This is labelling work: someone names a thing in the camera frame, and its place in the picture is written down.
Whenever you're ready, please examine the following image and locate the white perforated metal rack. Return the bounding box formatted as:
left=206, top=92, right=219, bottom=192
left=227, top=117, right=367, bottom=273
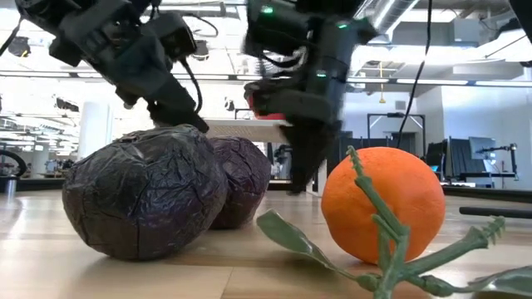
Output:
left=205, top=119, right=328, bottom=199

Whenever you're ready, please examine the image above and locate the purple wrinkled round fruit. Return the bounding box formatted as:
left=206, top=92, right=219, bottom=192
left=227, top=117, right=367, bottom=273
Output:
left=207, top=135, right=273, bottom=230
left=62, top=124, right=229, bottom=262

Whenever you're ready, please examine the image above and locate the black wheel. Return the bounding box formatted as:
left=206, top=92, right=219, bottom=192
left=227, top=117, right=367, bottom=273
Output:
left=0, top=149, right=28, bottom=178

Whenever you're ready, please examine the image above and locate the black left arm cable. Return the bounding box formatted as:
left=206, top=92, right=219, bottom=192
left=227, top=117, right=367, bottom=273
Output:
left=0, top=16, right=22, bottom=58

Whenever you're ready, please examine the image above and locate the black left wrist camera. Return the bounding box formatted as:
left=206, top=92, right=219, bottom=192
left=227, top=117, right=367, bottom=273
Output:
left=145, top=12, right=199, bottom=61

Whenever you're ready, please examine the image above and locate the red grey collapsible bowl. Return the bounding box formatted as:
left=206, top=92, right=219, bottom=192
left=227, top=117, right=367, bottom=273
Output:
left=248, top=94, right=288, bottom=121

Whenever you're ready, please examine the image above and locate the orange with leaves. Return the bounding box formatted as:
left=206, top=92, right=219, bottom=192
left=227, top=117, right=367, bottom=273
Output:
left=256, top=145, right=532, bottom=299

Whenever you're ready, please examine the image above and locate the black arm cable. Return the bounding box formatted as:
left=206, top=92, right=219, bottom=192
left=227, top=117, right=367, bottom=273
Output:
left=0, top=16, right=22, bottom=58
left=397, top=0, right=433, bottom=150

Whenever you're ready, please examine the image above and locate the black aluminium table frame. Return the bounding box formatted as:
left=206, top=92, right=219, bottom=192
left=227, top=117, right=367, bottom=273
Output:
left=0, top=177, right=532, bottom=204

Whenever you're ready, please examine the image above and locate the white room pillar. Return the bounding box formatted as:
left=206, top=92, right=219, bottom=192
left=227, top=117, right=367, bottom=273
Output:
left=77, top=101, right=113, bottom=161

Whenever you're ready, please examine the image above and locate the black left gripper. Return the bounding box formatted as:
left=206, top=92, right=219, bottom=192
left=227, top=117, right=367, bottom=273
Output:
left=95, top=20, right=210, bottom=135

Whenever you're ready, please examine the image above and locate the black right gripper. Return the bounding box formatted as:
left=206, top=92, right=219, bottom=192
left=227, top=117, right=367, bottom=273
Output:
left=244, top=53, right=348, bottom=196

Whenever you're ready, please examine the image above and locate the black kitchen knife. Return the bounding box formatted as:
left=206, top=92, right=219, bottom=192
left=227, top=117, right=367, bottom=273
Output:
left=459, top=206, right=532, bottom=220

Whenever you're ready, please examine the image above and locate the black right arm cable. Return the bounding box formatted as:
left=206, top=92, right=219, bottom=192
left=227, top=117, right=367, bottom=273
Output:
left=397, top=0, right=433, bottom=150

